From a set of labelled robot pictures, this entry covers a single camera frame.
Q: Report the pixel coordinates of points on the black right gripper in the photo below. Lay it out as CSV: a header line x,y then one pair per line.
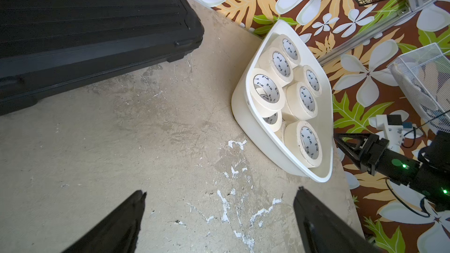
x,y
372,155

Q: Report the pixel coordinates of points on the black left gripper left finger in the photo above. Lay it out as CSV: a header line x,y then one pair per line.
x,y
116,233

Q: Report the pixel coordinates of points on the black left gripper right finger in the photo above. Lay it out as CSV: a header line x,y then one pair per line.
x,y
322,231

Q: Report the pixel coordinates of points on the cream tape roll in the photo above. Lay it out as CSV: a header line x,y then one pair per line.
x,y
308,76
302,141
274,121
277,66
266,94
301,101
288,48

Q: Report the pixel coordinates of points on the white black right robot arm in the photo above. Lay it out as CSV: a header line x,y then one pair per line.
x,y
429,175

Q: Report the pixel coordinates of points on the white plastic storage box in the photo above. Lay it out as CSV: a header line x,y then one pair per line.
x,y
272,143

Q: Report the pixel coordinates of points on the white mesh basket right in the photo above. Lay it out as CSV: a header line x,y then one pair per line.
x,y
424,78

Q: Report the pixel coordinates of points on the black plastic tool case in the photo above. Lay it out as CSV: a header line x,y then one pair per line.
x,y
52,46

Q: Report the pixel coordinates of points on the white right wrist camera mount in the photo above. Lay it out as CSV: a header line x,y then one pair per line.
x,y
393,129

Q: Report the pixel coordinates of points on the aluminium frame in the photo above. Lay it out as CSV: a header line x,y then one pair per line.
x,y
430,18

